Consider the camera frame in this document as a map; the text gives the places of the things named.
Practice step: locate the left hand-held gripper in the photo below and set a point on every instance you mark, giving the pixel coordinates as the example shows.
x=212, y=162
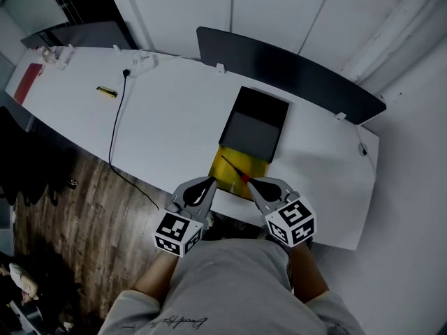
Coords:
x=178, y=232

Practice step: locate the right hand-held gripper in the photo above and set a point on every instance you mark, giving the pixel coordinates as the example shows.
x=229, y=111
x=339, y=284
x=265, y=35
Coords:
x=291, y=222

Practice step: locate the yellow tray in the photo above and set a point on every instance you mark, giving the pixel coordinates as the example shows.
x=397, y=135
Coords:
x=251, y=167

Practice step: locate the person's left forearm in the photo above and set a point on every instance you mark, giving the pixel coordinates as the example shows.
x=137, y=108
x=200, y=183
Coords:
x=157, y=281

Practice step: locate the person's right forearm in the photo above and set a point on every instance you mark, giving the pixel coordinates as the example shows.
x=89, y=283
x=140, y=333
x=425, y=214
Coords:
x=309, y=277

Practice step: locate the black box with grey foam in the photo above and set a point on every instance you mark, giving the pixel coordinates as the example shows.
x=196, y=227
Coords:
x=255, y=131

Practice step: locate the person's left shoe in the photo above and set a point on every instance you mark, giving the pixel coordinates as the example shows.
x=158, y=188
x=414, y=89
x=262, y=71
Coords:
x=210, y=219

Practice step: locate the person's grey shirt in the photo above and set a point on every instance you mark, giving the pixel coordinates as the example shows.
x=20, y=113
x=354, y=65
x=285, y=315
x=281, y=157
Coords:
x=230, y=291

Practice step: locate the long dark desk divider panel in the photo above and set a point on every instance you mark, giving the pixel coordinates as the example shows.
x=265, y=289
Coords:
x=286, y=75

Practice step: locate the yellow utility knife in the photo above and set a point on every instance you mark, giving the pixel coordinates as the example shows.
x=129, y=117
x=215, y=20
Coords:
x=106, y=92

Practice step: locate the white power strip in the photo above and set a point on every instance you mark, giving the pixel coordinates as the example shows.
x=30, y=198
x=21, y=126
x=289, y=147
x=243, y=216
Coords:
x=139, y=66

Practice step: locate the black office chair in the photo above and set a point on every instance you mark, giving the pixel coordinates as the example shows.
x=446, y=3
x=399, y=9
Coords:
x=21, y=152

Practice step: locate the red notebook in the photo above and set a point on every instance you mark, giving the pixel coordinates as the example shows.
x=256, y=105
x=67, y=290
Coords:
x=28, y=84

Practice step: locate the window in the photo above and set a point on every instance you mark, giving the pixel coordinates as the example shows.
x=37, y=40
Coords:
x=91, y=2

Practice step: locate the small dark desk divider panel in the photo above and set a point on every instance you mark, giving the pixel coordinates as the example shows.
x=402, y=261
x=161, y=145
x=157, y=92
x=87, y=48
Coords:
x=35, y=40

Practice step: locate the white wall pipe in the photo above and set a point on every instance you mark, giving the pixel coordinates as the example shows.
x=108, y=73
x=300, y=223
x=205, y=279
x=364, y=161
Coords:
x=394, y=30

